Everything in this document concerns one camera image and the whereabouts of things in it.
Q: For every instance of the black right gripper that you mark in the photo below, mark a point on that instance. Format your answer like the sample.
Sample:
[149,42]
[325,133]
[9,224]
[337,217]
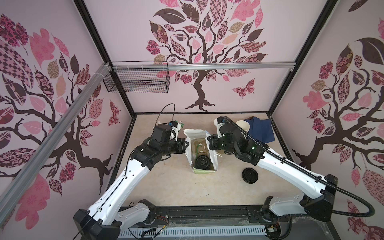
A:
[212,142]

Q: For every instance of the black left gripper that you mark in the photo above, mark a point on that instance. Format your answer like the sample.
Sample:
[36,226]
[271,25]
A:
[181,148]

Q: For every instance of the green white paper bag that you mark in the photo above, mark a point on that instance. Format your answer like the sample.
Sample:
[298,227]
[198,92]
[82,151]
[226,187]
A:
[191,135]

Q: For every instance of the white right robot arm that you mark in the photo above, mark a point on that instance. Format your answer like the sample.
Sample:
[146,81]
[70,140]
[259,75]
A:
[317,192]

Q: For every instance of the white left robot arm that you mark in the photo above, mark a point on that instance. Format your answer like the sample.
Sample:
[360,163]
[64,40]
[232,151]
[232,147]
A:
[103,220]

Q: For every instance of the stack of paper cups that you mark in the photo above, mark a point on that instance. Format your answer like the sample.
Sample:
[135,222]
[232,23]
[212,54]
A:
[244,125]

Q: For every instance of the blue paper napkins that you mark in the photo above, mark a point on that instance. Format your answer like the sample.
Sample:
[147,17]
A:
[261,130]

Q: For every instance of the stack of black lids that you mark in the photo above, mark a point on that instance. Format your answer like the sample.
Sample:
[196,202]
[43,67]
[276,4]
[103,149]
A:
[250,175]

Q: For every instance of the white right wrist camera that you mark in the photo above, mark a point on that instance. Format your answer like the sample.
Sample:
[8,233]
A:
[219,123]

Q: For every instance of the black wire basket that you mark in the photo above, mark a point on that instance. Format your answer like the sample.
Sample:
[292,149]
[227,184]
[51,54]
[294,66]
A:
[138,77]

